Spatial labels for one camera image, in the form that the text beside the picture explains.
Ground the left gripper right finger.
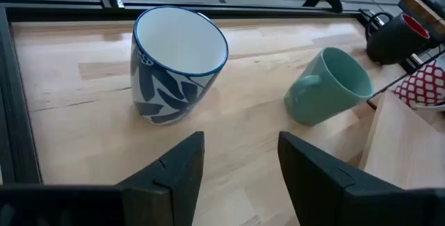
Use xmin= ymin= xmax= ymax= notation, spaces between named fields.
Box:
xmin=277 ymin=131 xmax=445 ymax=226

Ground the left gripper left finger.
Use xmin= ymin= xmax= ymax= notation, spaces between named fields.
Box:
xmin=0 ymin=131 xmax=205 ymax=226

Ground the teal green mug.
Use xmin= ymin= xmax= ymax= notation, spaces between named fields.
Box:
xmin=283 ymin=47 xmax=375 ymax=127

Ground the white mug blue leaf pattern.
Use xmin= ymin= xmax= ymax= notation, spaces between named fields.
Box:
xmin=130 ymin=6 xmax=229 ymax=126

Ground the white mug red lattice pattern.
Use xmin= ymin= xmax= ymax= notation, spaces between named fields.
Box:
xmin=392 ymin=58 xmax=445 ymax=112

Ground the black mug red inside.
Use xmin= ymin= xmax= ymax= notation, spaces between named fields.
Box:
xmin=364 ymin=11 xmax=432 ymax=65

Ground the wooden top workbench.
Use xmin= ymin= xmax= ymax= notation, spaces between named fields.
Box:
xmin=398 ymin=0 xmax=445 ymax=45

